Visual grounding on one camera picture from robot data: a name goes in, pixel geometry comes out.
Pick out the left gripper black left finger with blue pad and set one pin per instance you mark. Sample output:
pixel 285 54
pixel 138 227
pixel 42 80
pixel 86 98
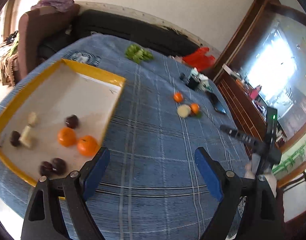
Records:
pixel 44 219

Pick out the small black clip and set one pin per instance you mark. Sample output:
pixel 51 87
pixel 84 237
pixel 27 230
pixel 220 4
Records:
pixel 183 77

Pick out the red plastic bag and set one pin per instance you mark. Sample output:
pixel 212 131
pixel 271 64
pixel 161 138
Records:
pixel 199 59

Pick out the white crumpled packaging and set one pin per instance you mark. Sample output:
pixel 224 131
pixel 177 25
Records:
pixel 204 81

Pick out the green leafy vegetable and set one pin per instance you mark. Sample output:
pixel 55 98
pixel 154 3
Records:
pixel 137 54

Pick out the dark red plum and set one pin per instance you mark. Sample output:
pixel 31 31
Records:
pixel 72 122
pixel 59 166
pixel 45 169
pixel 15 138

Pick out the black sofa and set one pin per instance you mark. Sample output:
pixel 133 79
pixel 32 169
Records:
pixel 164 40

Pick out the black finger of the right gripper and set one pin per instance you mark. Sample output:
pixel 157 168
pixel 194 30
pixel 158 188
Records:
pixel 229 131

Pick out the black smartphone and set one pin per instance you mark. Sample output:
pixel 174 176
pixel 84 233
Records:
pixel 216 103

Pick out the beige potato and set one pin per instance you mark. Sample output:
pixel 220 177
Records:
pixel 32 119
pixel 26 138
pixel 184 111

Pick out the brown armchair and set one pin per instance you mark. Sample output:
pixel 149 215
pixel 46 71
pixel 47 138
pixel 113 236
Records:
pixel 33 27

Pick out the purple cloth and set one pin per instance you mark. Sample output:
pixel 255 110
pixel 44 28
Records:
pixel 59 5

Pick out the orange mandarin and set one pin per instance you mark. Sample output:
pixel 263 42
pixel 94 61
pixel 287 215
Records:
pixel 178 97
pixel 195 108
pixel 87 146
pixel 67 137

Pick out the yellow rimmed cardboard box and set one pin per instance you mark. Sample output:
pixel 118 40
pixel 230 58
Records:
pixel 63 89

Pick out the black cup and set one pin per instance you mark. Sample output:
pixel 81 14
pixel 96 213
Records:
pixel 193 82

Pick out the wooden cabinet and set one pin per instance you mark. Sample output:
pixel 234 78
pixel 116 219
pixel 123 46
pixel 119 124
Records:
pixel 263 66

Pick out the blue plaid bed cover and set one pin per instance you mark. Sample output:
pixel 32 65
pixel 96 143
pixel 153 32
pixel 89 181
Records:
pixel 152 188

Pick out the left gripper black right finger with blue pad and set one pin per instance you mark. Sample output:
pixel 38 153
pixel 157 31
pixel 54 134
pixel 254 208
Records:
pixel 260 218

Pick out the green leaf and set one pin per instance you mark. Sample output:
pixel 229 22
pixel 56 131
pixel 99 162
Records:
pixel 198 115

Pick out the right hand white glove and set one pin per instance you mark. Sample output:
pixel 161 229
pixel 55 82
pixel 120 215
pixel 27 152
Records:
pixel 250 171

